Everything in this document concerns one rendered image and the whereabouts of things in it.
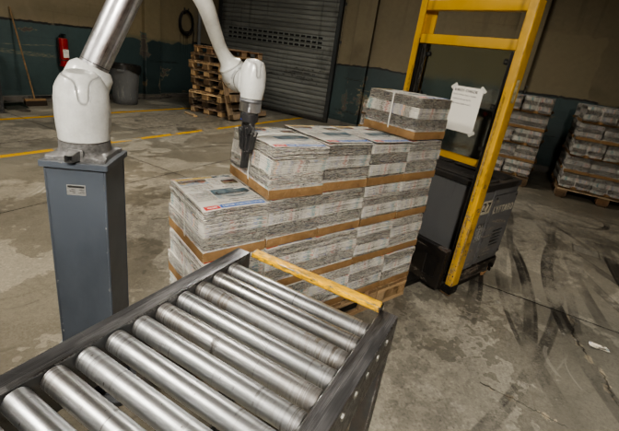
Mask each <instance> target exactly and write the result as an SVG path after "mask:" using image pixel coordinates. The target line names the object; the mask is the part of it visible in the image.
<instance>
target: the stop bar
mask: <svg viewBox="0 0 619 431"><path fill-rule="evenodd" d="M251 257H252V258H254V259H256V260H259V261H261V262H265V263H267V264H269V265H271V266H273V267H275V268H277V269H280V270H282V271H284V272H286V273H289V274H292V275H294V276H296V277H298V278H300V279H303V280H305V281H307V282H309V283H312V284H314V285H317V286H319V287H321V288H323V289H326V290H328V291H330V292H333V293H335V294H336V295H338V296H341V297H344V298H346V299H349V300H351V301H353V302H356V303H357V304H359V305H361V306H364V307H366V308H368V309H372V310H374V311H376V312H378V313H380V312H381V311H382V310H383V307H384V303H383V302H380V301H378V300H377V299H374V298H372V297H368V296H366V295H364V294H361V293H359V292H357V291H355V290H353V289H350V288H348V287H346V286H343V285H340V284H337V283H335V282H334V281H331V280H329V279H327V278H324V277H322V276H319V275H317V274H314V273H312V272H310V271H307V270H305V269H303V268H300V267H298V266H296V265H294V264H292V263H289V262H286V261H283V260H281V259H279V258H276V257H275V256H273V255H270V254H268V253H266V252H263V251H261V250H255V251H253V252H252V253H251Z"/></svg>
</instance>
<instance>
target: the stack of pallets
mask: <svg viewBox="0 0 619 431"><path fill-rule="evenodd" d="M203 48H206V52H203ZM229 51H230V52H231V54H232V55H233V56H234V57H237V58H240V60H241V61H242V62H243V63H244V61H245V60H246V59H248V58H250V59H257V60H261V61H262V60H263V54H262V53H259V52H248V51H242V50H236V49H229ZM237 52H239V56H237ZM251 54H255V58H251ZM199 55H202V56H203V57H204V59H199ZM216 58H217V56H216V53H215V51H214V48H213V46H206V45H199V44H194V51H193V52H191V59H188V60H189V67H190V68H191V73H190V75H191V82H192V84H193V88H192V89H189V104H191V111H204V112H203V114H206V115H212V114H217V117H218V118H227V115H226V113H228V111H226V106H227V105H226V104H225V101H224V96H225V95H224V93H223V90H224V89H223V87H222V84H221V79H220V78H222V75H221V73H220V71H219V70H220V62H219V60H217V59H216ZM197 63H198V64H203V66H197ZM215 66H218V67H215ZM199 71H202V72H204V73H203V74H199ZM199 78H201V79H203V80H204V81H199ZM200 86H201V87H205V88H200ZM197 93H198V94H202V95H197ZM197 100H198V101H202V102H197ZM199 108H200V109H199Z"/></svg>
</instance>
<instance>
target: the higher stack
mask: <svg viewBox="0 0 619 431"><path fill-rule="evenodd" d="M369 94H370V95H369V98H368V105H367V114H366V119H369V120H371V121H375V122H381V123H385V124H388V125H387V127H389V125H391V126H395V127H398V128H402V129H404V130H408V131H411V132H415V133H422V132H445V130H446V126H447V123H448V112H450V105H451V102H452V100H450V99H443V98H439V97H433V96H427V95H426V94H418V93H414V92H410V91H403V90H397V89H386V88H372V89H371V92H370V93H369ZM371 129H374V128H371ZM374 130H377V129H374ZM377 131H380V130H377ZM380 132H383V131H380ZM384 133H386V132H384ZM386 134H389V133H386ZM391 135H394V136H397V137H401V136H398V135H395V134H391ZM401 138H403V139H406V140H409V141H412V143H411V145H410V148H409V152H408V153H407V154H408V156H407V159H406V166H405V168H404V174H407V173H415V172H423V171H430V170H434V169H435V168H436V164H437V159H438V157H439V154H440V151H441V150H440V148H441V146H442V144H441V143H442V141H440V140H438V139H430V140H411V139H407V138H404V137H401ZM400 183H401V186H400V190H399V192H398V196H397V200H398V202H397V207H396V210H395V212H401V211H404V210H409V209H413V208H417V207H422V206H426V202H427V198H428V192H429V188H430V187H429V186H430V183H431V178H424V179H418V180H411V181H400ZM422 217H423V214H422V213H420V214H415V215H409V216H404V217H400V218H396V217H395V218H396V219H395V218H394V219H392V220H393V224H392V226H391V234H390V236H389V238H390V240H389V243H388V247H387V248H389V247H392V246H395V245H399V244H402V243H405V242H408V241H412V240H415V239H416V238H417V236H418V233H419V232H418V231H419V229H420V227H421V224H422ZM414 252H415V246H411V247H408V248H405V249H402V250H397V251H394V252H391V253H387V254H385V255H384V259H383V260H384V261H383V263H384V264H383V267H382V269H383V270H382V271H381V275H380V281H382V280H384V279H387V278H390V277H392V276H395V275H397V274H401V273H404V272H407V271H408V270H409V268H410V264H411V262H410V261H411V260H412V255H413V253H414ZM406 279H407V276H405V277H403V278H401V279H398V280H395V281H393V282H390V283H388V284H386V285H382V286H378V287H376V288H377V291H378V292H377V295H376V298H375V299H377V300H378V301H380V302H386V301H388V300H390V299H393V298H395V297H398V296H400V295H402V294H403V290H404V287H405V283H406Z"/></svg>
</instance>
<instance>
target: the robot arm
mask: <svg viewBox="0 0 619 431"><path fill-rule="evenodd" d="M142 1H143V0H106V1H105V3H104V5H103V8H102V9H101V11H100V13H99V16H98V19H97V21H96V23H95V25H94V27H93V29H92V31H91V33H90V35H89V37H88V41H87V43H86V45H85V47H84V49H83V51H82V53H81V55H80V57H79V58H74V59H71V60H69V61H68V62H67V64H66V66H65V67H64V70H63V72H61V73H60V74H59V75H58V76H57V77H56V79H55V81H54V83H53V115H54V121H55V127H56V132H57V137H58V147H57V148H56V149H55V150H53V151H52V152H49V153H46V154H45V155H44V157H45V159H48V160H63V161H64V162H65V163H74V162H85V163H93V164H99V165H104V164H107V161H108V160H110V159H111V158H112V157H114V156H115V155H117V154H118V153H121V152H122V148H121V147H118V146H112V145H111V104H110V96H109V94H110V91H111V86H112V83H113V82H112V78H111V75H110V74H109V72H110V70H111V67H112V65H113V62H114V60H115V58H116V56H117V54H118V52H119V50H120V49H121V46H122V44H123V41H124V39H125V37H126V35H127V33H128V30H129V28H130V27H131V25H132V23H133V21H134V17H135V15H136V13H137V11H138V9H139V7H140V5H141V4H142ZM193 2H194V3H195V5H196V7H197V9H198V11H199V13H200V15H201V18H202V20H203V22H204V26H205V29H206V31H207V34H208V37H209V39H210V41H211V43H212V46H213V48H214V51H215V53H216V56H217V58H218V60H219V62H220V70H219V71H220V73H221V75H222V79H223V82H224V84H225V85H226V86H227V87H228V88H230V89H231V90H233V91H236V92H239V93H240V99H239V110H240V118H239V120H240V121H241V122H242V124H241V126H239V127H238V128H239V149H241V160H240V167H241V168H247V167H248V163H249V154H250V153H252V151H253V148H254V144H255V140H256V137H257V135H258V133H256V132H255V123H257V122H258V116H259V114H257V113H260V112H261V106H262V99H263V94H264V91H265V84H266V69H265V64H264V62H262V61H260V60H257V59H250V58H248V59H246V60H245V61H244V63H243V62H242V61H241V60H240V58H237V57H234V56H233V55H232V54H231V52H230V51H229V49H228V47H227V45H226V43H225V40H224V36H223V32H222V29H221V26H220V22H219V19H218V15H217V12H216V8H215V5H214V2H213V0H193Z"/></svg>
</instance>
